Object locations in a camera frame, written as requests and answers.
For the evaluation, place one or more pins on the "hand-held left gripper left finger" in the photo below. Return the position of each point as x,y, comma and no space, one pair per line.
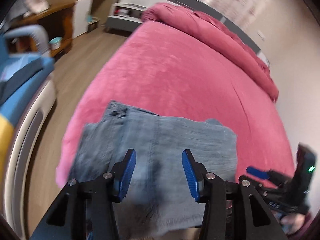
125,172

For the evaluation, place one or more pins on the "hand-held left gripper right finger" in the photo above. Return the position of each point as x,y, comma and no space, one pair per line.
190,177

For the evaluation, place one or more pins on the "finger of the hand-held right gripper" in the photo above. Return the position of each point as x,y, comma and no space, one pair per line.
257,172
275,200

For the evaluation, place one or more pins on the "blue denim pants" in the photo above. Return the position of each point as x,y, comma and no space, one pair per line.
162,135

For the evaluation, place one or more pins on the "person's right hand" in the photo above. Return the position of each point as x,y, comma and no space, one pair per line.
291,223

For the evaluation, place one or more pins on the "bed with pink sheet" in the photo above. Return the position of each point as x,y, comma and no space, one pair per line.
175,80

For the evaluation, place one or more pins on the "small white teal-lidded bucket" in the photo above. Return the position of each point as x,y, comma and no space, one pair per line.
55,43

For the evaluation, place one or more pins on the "pink duvet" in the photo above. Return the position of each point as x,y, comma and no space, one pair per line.
212,30

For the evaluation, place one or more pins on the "white and grey nightstand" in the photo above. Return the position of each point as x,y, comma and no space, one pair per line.
120,21

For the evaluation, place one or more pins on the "teal cup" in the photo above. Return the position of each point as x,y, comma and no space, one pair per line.
92,20

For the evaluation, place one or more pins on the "wooden desk cabinet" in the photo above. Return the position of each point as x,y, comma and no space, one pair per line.
62,15

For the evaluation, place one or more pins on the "white wall socket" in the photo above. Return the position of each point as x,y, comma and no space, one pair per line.
261,35

